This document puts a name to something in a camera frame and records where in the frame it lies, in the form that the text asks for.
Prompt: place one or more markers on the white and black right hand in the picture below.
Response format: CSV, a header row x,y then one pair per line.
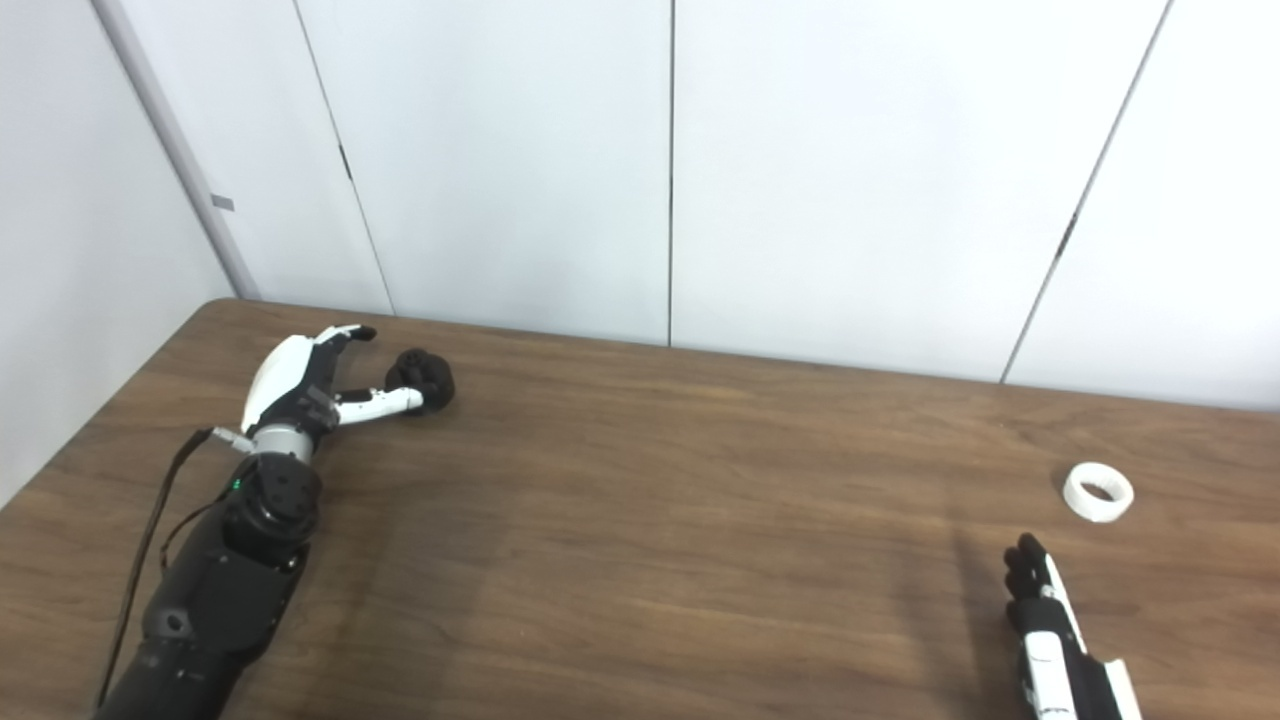
x,y
1060,670

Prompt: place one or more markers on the round black plastic part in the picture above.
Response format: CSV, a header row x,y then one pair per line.
x,y
432,378

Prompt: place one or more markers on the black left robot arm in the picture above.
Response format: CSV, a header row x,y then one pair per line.
x,y
225,590

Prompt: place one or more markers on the small grey label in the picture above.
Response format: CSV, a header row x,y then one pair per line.
x,y
222,203

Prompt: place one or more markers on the grey corner post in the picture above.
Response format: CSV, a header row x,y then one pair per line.
x,y
175,150

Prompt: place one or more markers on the white and black left hand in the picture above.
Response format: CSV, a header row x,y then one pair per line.
x,y
285,380

